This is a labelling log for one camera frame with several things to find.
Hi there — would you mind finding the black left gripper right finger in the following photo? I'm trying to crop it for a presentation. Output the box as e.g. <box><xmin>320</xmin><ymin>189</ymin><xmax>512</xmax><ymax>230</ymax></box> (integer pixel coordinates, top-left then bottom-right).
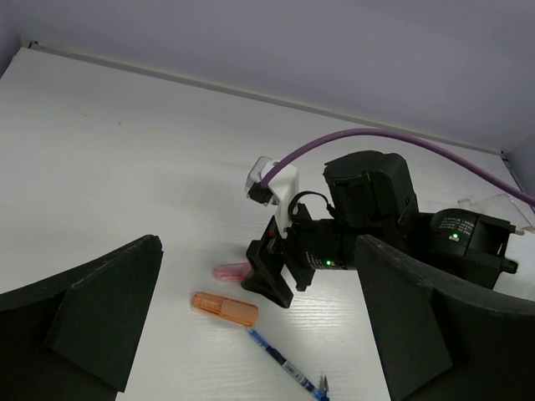
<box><xmin>354</xmin><ymin>236</ymin><xmax>534</xmax><ymax>400</ymax></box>

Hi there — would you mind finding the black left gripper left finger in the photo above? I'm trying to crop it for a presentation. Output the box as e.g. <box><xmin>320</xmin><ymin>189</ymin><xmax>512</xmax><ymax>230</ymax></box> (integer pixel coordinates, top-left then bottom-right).
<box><xmin>1</xmin><ymin>235</ymin><xmax>163</xmax><ymax>400</ymax></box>

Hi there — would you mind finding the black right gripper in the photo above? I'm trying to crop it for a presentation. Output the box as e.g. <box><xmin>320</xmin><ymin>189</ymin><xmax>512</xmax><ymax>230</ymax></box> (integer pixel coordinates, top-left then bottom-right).
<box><xmin>241</xmin><ymin>190</ymin><xmax>355</xmax><ymax>308</ymax></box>

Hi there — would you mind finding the blue gel pen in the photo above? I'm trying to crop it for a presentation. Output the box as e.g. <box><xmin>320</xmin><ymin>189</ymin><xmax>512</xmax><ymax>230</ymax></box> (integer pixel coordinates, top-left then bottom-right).
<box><xmin>246</xmin><ymin>327</ymin><xmax>320</xmax><ymax>400</ymax></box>

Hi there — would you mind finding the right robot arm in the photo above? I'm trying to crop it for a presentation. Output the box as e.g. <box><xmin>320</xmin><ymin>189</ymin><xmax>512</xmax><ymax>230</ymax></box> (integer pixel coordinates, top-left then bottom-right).
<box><xmin>241</xmin><ymin>150</ymin><xmax>518</xmax><ymax>308</ymax></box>

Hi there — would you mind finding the blue ballpoint pen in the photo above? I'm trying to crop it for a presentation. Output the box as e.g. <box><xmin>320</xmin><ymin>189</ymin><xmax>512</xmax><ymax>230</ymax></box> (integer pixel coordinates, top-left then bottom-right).
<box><xmin>318</xmin><ymin>374</ymin><xmax>330</xmax><ymax>401</ymax></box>

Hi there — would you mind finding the clear compartment organizer box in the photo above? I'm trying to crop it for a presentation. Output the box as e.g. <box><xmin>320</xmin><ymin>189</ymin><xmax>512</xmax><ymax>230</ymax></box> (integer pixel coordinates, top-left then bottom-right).
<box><xmin>456</xmin><ymin>193</ymin><xmax>534</xmax><ymax>235</ymax></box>

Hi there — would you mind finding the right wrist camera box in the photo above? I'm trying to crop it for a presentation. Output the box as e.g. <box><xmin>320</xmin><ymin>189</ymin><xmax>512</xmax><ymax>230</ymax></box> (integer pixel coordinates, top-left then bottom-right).
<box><xmin>245</xmin><ymin>156</ymin><xmax>299</xmax><ymax>239</ymax></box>

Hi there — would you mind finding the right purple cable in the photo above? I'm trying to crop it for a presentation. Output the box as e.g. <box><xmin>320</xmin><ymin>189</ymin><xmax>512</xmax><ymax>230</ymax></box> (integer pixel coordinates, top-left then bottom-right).
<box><xmin>258</xmin><ymin>127</ymin><xmax>535</xmax><ymax>206</ymax></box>

